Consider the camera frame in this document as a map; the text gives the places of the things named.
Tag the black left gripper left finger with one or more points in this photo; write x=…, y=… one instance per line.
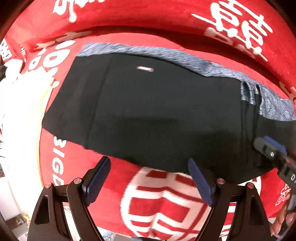
x=49, y=220

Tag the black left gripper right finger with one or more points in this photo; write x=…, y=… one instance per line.
x=249, y=222

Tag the black pants grey patterned waistband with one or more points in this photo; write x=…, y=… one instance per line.
x=159, y=107

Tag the person's right hand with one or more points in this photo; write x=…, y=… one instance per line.
x=283, y=217

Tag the red sofa cover white characters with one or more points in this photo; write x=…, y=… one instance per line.
x=256, y=38

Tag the white cloth on sofa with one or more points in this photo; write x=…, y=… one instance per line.
x=24, y=98

